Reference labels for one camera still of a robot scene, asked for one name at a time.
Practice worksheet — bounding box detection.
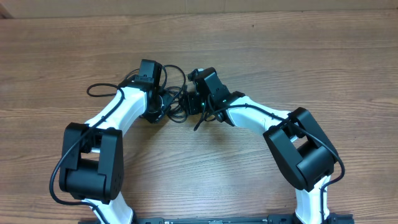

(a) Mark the brown cardboard backdrop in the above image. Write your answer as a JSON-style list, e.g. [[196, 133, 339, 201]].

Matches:
[[1, 0, 397, 19]]

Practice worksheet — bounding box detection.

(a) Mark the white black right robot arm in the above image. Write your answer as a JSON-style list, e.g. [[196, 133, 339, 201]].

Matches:
[[183, 67, 342, 223]]

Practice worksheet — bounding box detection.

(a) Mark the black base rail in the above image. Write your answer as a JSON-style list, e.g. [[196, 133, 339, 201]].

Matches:
[[77, 213, 355, 224]]

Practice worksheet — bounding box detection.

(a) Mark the black usb cable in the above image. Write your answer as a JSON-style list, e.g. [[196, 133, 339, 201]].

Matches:
[[124, 64, 191, 124]]

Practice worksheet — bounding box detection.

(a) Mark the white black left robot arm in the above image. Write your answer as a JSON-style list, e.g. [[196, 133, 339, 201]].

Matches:
[[49, 59, 172, 223]]

